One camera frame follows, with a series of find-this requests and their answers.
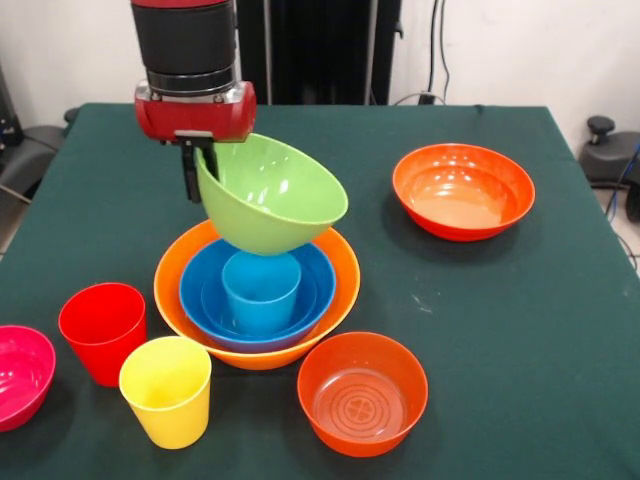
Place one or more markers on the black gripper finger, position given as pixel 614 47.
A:
pixel 190 175
pixel 210 160

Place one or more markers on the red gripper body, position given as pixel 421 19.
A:
pixel 200 117

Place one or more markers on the green bowl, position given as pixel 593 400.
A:
pixel 270 200

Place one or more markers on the large blue bowl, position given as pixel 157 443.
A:
pixel 200 290

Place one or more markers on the small blue bowl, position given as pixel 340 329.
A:
pixel 212 305

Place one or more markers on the blue cup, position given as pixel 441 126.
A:
pixel 262 300

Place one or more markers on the large orange bowl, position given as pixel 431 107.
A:
pixel 260 357

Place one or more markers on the wide red bowl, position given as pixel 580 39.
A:
pixel 462 200

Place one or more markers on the pink bowl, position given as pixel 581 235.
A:
pixel 22 375

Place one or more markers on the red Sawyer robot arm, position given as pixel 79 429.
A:
pixel 185 40

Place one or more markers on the black caster base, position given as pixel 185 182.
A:
pixel 607 155
pixel 35 145

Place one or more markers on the red cup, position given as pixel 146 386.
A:
pixel 102 345

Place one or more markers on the yellow cup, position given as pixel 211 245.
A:
pixel 167 400

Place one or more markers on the small red bowl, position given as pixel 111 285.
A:
pixel 362 365

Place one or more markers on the dark green tablecloth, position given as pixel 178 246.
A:
pixel 450 425

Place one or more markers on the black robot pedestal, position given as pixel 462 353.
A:
pixel 315 50

